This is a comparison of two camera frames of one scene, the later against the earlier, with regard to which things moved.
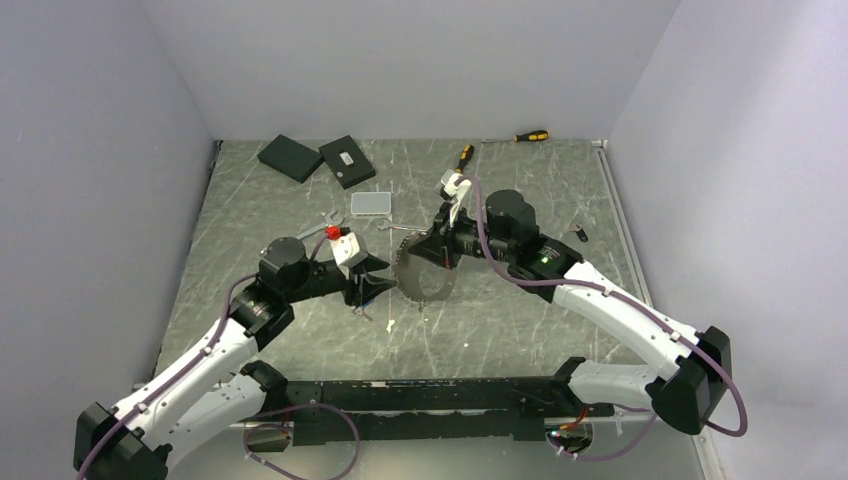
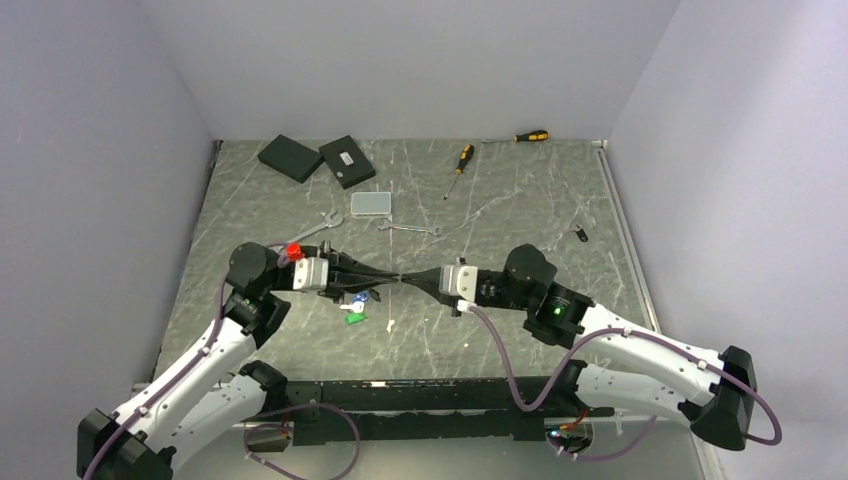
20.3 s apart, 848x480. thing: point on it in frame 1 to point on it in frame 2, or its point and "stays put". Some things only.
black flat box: x=291 y=157 stays put
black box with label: x=347 y=162 stays put
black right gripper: x=440 y=246 to x=427 y=281
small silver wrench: x=388 y=224 stays put
